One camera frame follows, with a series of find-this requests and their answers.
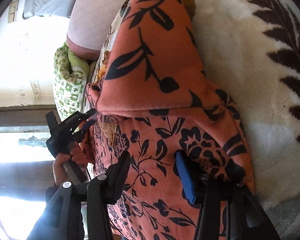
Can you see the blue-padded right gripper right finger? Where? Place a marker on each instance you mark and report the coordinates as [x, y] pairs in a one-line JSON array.
[[226, 209]]

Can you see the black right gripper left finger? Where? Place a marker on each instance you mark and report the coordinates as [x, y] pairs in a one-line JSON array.
[[62, 217]]

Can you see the orange floral garment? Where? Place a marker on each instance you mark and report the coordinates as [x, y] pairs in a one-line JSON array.
[[153, 100]]

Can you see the person's left hand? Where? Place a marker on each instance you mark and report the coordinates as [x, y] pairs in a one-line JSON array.
[[76, 155]]

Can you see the patterned glass window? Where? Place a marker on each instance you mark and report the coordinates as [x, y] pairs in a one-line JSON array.
[[24, 144]]

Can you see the green white patterned pillow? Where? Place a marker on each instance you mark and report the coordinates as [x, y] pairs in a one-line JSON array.
[[70, 73]]

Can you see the pink bolster pillow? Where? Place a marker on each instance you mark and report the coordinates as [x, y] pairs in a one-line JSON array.
[[89, 23]]

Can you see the leaf-patterned fleece blanket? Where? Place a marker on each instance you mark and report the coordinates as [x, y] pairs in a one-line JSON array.
[[251, 50]]

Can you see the gold wall switch plate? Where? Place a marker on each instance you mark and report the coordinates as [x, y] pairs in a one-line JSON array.
[[12, 11]]

